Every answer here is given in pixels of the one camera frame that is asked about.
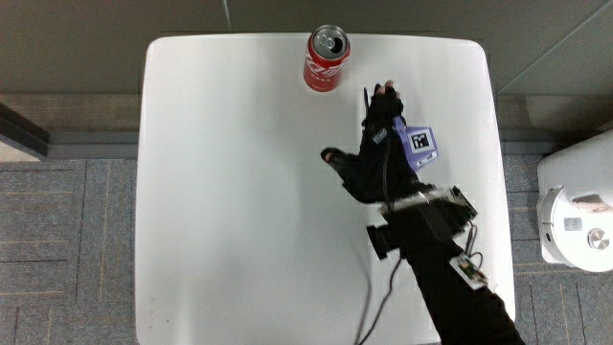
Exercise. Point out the person's right hand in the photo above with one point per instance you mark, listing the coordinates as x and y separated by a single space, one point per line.
378 163

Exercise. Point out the red cola can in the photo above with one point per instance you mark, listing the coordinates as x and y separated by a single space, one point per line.
326 58

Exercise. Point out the person's right forearm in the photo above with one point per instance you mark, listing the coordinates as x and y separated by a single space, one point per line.
445 278

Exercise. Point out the white robot vacuum dock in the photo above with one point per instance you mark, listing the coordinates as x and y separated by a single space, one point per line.
577 211

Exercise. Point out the dark furniture edge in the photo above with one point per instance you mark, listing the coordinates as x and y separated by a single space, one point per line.
21 131

